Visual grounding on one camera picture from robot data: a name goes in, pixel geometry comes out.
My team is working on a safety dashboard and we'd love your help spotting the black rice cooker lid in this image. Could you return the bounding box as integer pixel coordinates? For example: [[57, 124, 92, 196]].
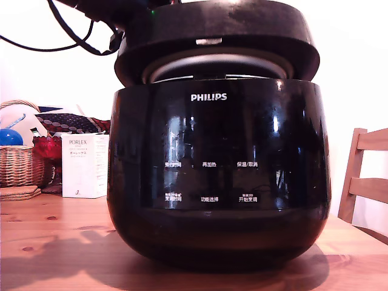
[[114, 0, 321, 85]]

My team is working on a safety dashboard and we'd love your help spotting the black Philips rice cooker body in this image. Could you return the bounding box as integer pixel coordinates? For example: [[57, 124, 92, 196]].
[[107, 76, 332, 268]]

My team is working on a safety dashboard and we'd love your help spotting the white Porlex box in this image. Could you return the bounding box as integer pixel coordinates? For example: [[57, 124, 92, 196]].
[[61, 132, 110, 199]]

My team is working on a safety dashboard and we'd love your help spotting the dark patterned cloth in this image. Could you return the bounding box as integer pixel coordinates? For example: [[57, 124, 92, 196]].
[[34, 112, 112, 136]]

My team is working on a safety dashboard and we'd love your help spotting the red glass bowl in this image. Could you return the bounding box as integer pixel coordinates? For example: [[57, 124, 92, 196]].
[[32, 136, 63, 187]]

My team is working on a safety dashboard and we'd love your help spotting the wooden chair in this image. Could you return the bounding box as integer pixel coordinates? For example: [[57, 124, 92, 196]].
[[337, 127, 388, 238]]

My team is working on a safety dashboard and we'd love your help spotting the woven wicker basket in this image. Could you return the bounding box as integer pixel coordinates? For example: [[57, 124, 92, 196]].
[[0, 99, 46, 188]]

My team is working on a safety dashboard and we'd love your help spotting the stack of cork coasters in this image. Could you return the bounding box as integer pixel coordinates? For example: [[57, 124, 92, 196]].
[[0, 186, 42, 202]]

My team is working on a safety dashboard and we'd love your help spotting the white bag with blue stripe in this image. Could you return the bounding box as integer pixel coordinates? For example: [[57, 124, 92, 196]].
[[0, 104, 50, 147]]

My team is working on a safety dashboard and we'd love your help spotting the blue ball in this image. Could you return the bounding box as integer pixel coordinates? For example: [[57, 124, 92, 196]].
[[0, 128, 24, 147]]

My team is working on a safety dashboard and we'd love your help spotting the black cable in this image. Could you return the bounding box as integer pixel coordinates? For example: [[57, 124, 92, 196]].
[[47, 0, 124, 56], [0, 19, 95, 53]]

